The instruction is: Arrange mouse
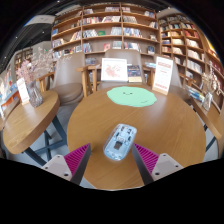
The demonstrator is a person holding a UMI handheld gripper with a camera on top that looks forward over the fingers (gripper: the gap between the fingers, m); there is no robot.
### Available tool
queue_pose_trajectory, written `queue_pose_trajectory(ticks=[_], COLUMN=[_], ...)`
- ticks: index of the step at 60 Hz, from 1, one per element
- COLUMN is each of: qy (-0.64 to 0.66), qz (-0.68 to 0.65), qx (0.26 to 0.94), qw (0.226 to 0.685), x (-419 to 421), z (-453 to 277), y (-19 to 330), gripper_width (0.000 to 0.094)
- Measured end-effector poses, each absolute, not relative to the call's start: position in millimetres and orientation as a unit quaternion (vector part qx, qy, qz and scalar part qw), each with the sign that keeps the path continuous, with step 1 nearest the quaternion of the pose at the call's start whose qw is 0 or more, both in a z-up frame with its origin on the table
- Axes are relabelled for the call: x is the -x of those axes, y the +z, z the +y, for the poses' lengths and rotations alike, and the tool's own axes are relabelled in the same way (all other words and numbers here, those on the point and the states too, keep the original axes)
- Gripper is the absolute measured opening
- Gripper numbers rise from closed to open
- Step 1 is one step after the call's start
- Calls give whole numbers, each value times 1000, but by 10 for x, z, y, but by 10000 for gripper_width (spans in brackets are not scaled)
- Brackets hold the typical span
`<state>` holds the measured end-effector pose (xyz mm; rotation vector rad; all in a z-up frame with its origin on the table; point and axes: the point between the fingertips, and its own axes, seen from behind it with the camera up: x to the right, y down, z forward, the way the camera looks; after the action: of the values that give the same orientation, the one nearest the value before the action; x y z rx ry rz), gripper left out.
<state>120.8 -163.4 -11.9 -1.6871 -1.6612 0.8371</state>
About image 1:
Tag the round wooden side table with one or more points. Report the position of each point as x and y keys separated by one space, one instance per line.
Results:
x=8 y=111
x=30 y=121
x=210 y=120

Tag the light blue book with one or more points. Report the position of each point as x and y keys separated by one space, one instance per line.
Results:
x=150 y=65

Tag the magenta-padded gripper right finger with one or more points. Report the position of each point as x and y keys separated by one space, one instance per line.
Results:
x=146 y=160

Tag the white standing sign, wooden base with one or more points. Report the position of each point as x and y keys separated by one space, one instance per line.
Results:
x=163 y=75

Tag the distant wooden bookshelf unit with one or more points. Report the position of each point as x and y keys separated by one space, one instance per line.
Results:
x=21 y=58

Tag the dark cover book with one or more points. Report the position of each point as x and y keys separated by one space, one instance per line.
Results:
x=134 y=73

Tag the glass vase with dried flowers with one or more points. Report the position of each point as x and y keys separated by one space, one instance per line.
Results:
x=207 y=101

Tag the orange book display stand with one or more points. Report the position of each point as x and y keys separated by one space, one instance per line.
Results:
x=8 y=90

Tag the curved wooden bookshelf unit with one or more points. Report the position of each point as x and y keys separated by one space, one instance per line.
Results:
x=186 y=46

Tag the stack of books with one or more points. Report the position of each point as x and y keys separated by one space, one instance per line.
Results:
x=195 y=93

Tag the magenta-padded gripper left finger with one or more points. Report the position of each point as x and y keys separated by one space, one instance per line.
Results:
x=76 y=160

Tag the green round mouse pad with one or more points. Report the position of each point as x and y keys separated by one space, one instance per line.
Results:
x=131 y=96

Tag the wide wooden bookshelf unit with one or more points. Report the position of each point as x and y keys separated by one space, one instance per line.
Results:
x=103 y=30

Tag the glass vase with pink flowers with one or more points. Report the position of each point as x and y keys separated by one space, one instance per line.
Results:
x=34 y=95

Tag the transparent computer mouse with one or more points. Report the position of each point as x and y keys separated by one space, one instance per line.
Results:
x=119 y=142

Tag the small white table sign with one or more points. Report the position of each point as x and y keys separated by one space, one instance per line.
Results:
x=22 y=91

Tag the white framed picture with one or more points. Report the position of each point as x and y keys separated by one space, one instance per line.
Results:
x=114 y=70

